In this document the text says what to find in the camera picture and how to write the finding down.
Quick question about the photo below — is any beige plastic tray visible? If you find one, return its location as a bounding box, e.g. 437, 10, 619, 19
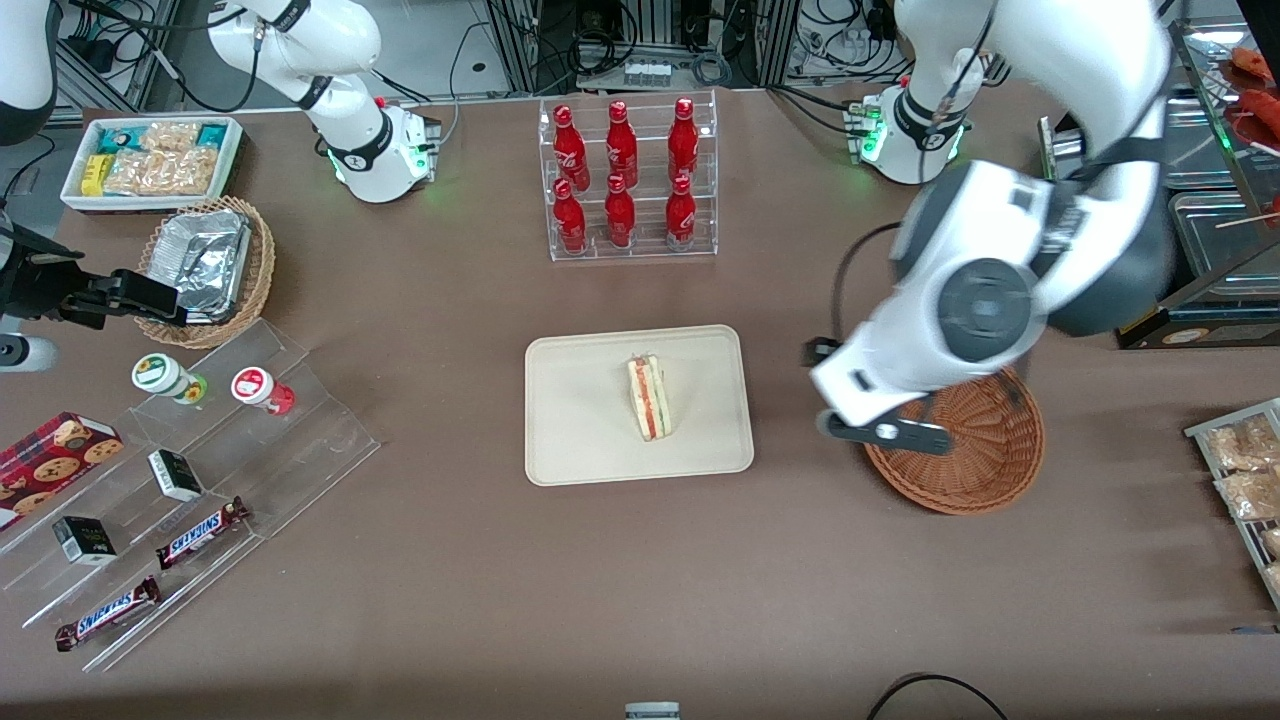
525, 325, 755, 487

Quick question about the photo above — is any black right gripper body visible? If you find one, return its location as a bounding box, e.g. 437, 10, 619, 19
0, 228, 121, 329

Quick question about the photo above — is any clear acrylic stepped shelf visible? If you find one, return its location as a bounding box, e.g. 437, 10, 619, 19
0, 320, 381, 673

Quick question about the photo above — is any small dark carton box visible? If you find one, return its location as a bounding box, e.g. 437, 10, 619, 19
148, 450, 204, 502
52, 516, 117, 566

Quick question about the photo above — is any light wicker basket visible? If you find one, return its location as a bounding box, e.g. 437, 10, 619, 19
133, 196, 276, 349

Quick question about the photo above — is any small stainless steel tray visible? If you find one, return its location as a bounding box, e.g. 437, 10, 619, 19
1160, 85, 1241, 191

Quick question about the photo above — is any aluminium foil tray stack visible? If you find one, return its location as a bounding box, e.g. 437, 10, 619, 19
150, 210, 253, 324

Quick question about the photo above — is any clear bagged pastry snack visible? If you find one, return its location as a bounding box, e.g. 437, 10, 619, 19
1203, 414, 1280, 472
1214, 470, 1280, 522

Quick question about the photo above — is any small clear peanut snack bag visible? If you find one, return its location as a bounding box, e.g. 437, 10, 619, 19
140, 122, 201, 153

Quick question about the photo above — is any brown wicker basket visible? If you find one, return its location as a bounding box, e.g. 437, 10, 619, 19
862, 365, 1046, 516

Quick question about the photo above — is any black looped cable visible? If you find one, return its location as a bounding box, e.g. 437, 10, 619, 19
865, 673, 1011, 720

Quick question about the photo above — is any triangular sandwich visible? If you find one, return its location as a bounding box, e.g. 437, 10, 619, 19
627, 352, 673, 443

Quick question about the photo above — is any green lidded cup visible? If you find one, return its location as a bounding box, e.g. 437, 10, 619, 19
131, 353, 208, 405

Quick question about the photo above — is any red plaid cookie box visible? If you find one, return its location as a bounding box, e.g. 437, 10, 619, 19
0, 412, 125, 531

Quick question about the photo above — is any black hot food display case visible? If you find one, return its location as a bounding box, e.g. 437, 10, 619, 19
1040, 15, 1280, 351

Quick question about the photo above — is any grey box with green light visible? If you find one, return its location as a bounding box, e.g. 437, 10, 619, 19
1040, 115, 1087, 183

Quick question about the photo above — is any large clear peanut snack bag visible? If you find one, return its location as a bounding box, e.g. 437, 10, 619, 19
105, 148, 217, 197

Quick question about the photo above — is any Snickers chocolate bar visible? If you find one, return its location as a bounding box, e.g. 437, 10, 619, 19
156, 497, 250, 570
55, 576, 161, 652

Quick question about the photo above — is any red cola bottle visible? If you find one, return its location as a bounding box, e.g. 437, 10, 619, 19
668, 97, 699, 186
605, 174, 636, 249
553, 104, 591, 191
553, 178, 588, 254
666, 174, 697, 249
606, 100, 639, 189

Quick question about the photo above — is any grey wire rack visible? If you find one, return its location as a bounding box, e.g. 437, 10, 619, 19
1185, 398, 1280, 611

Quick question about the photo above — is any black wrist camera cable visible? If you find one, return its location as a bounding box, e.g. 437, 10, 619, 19
831, 221, 903, 348

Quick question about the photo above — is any clear acrylic bottle rack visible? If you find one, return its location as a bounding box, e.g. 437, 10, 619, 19
538, 90, 719, 263

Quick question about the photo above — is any red lidded cup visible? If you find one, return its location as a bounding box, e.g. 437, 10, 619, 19
231, 367, 296, 416

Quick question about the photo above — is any white plastic snack bin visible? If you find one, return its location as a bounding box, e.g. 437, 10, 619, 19
60, 116, 244, 213

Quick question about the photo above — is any large stainless steel tray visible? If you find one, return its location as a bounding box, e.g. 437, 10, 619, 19
1170, 190, 1280, 298

